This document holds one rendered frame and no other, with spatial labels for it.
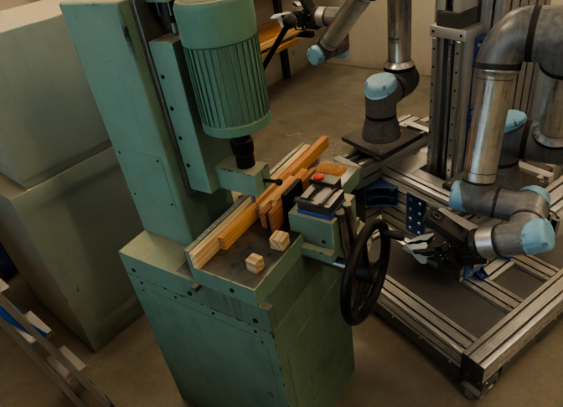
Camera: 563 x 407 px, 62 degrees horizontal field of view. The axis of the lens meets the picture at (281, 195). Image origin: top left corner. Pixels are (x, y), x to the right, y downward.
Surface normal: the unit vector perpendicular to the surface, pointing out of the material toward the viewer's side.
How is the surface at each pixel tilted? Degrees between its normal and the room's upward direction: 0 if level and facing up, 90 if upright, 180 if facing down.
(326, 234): 90
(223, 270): 0
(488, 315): 0
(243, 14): 90
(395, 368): 0
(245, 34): 90
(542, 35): 76
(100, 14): 90
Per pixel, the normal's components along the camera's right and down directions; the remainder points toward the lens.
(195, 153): -0.52, 0.54
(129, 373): -0.14, -0.82
